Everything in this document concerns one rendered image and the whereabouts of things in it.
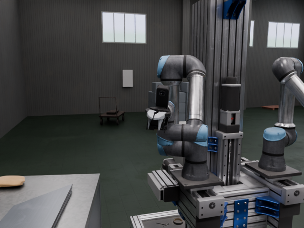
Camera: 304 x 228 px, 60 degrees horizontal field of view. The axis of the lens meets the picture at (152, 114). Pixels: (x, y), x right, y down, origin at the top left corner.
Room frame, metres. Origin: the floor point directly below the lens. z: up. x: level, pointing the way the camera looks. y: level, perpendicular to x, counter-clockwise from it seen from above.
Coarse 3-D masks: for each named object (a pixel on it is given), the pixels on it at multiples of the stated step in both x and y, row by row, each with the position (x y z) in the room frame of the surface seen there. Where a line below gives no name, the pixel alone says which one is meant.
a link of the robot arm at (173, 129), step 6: (168, 126) 1.10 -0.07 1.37; (174, 126) 1.11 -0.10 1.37; (180, 126) 1.10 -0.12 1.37; (162, 132) 1.10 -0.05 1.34; (168, 132) 1.10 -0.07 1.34; (174, 132) 1.09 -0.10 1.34; (180, 132) 1.09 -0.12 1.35; (162, 138) 1.10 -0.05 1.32; (168, 138) 1.10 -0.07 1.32; (174, 138) 1.10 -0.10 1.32; (180, 138) 1.09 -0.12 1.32; (162, 144) 1.10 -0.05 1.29; (168, 144) 1.10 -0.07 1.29
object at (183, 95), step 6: (156, 84) 7.37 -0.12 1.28; (162, 84) 7.41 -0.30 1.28; (186, 84) 7.61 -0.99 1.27; (156, 90) 7.37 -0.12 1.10; (180, 90) 8.47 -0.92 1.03; (186, 90) 7.60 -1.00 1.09; (150, 96) 7.93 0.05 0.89; (180, 96) 7.55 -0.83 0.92; (186, 96) 7.60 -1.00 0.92; (150, 102) 7.95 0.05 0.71; (180, 102) 7.55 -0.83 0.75; (186, 102) 7.60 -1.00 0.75; (180, 108) 7.55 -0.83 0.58; (186, 108) 7.60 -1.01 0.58; (180, 114) 7.56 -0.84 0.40; (180, 120) 7.56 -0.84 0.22
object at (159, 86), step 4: (160, 88) 0.94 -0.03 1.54; (164, 88) 0.94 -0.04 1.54; (168, 88) 0.95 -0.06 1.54; (156, 92) 0.96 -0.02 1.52; (160, 92) 0.95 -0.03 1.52; (164, 92) 0.94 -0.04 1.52; (168, 92) 0.94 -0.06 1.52; (156, 96) 0.96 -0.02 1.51; (160, 96) 0.96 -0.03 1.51; (164, 96) 0.95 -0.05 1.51; (168, 96) 0.96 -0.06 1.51; (156, 100) 0.97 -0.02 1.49; (160, 100) 0.97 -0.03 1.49; (164, 100) 0.96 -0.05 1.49; (168, 100) 0.98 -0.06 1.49; (156, 104) 0.98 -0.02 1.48; (160, 104) 0.98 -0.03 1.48; (164, 104) 0.97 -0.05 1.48
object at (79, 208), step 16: (32, 176) 1.33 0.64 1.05; (48, 176) 1.33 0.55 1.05; (64, 176) 1.33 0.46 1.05; (80, 176) 1.33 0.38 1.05; (96, 176) 1.33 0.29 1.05; (0, 192) 1.14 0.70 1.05; (16, 192) 1.14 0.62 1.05; (32, 192) 1.14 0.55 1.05; (48, 192) 1.14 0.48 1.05; (80, 192) 1.14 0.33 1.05; (96, 192) 1.21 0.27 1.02; (0, 208) 1.00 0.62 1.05; (80, 208) 1.00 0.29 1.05; (64, 224) 0.88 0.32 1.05; (80, 224) 0.88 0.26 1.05
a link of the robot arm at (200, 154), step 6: (186, 144) 1.33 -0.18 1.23; (192, 144) 1.32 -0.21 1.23; (198, 144) 1.31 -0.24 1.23; (204, 144) 1.33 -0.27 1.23; (186, 150) 1.32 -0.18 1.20; (192, 150) 1.32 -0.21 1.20; (198, 150) 1.31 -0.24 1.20; (204, 150) 1.33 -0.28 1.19; (186, 156) 1.34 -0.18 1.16; (192, 156) 1.32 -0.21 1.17; (198, 156) 1.31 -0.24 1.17; (204, 156) 1.33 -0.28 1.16
